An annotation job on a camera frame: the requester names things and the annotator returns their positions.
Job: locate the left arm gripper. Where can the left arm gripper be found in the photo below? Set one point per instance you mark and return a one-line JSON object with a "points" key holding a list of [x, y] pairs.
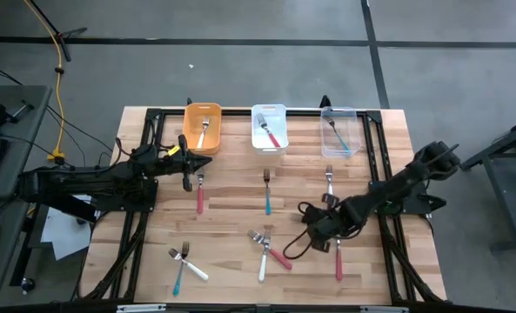
{"points": [[185, 163]]}

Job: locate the black aluminium table frame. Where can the black aluminium table frame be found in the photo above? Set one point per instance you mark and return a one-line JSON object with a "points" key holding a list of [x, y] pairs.
{"points": [[236, 112]]}

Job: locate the orange plastic bin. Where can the orange plastic bin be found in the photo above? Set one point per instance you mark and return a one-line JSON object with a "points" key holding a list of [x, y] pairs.
{"points": [[190, 130]]}

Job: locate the white plastic bin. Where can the white plastic bin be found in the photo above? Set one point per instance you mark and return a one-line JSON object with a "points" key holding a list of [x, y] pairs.
{"points": [[280, 119]]}

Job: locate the grey desk with mouse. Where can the grey desk with mouse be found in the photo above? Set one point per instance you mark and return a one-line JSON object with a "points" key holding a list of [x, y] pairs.
{"points": [[5, 261]]}

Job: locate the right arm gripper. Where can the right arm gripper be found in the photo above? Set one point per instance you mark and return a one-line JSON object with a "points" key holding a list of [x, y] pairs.
{"points": [[327, 221]]}

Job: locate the black caster wheel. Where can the black caster wheel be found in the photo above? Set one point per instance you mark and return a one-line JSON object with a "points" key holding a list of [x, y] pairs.
{"points": [[27, 284]]}

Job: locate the black tripod stand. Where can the black tripod stand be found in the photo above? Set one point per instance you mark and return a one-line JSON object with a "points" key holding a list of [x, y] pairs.
{"points": [[61, 35]]}

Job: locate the yellow tape label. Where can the yellow tape label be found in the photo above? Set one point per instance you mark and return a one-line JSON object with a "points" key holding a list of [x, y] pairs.
{"points": [[174, 151]]}

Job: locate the white paper sheets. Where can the white paper sheets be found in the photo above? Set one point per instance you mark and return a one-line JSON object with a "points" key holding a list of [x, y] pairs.
{"points": [[66, 235]]}

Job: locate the silver metal bracket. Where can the silver metal bracket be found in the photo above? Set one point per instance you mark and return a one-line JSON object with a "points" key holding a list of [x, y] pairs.
{"points": [[140, 308], [383, 309]]}

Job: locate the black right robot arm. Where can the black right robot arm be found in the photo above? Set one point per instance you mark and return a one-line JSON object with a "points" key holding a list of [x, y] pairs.
{"points": [[397, 182]]}

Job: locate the dark grey side desk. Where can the dark grey side desk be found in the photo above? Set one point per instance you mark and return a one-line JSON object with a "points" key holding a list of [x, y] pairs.
{"points": [[475, 161]]}

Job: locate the grey desk with keyboard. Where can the grey desk with keyboard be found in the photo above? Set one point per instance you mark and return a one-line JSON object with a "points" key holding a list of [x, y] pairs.
{"points": [[27, 130]]}

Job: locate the black table edge clamp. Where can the black table edge clamp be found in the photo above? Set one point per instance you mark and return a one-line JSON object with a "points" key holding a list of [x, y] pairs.
{"points": [[189, 101], [325, 102]]}

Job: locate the clear plastic bin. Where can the clear plastic bin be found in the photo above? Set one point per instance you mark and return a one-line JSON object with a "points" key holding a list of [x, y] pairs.
{"points": [[354, 130]]}

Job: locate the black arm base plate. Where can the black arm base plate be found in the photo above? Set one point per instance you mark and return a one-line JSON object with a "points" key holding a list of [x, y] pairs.
{"points": [[149, 201], [416, 204]]}

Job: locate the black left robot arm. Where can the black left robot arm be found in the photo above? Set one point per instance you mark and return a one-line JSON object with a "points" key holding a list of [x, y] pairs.
{"points": [[88, 180]]}

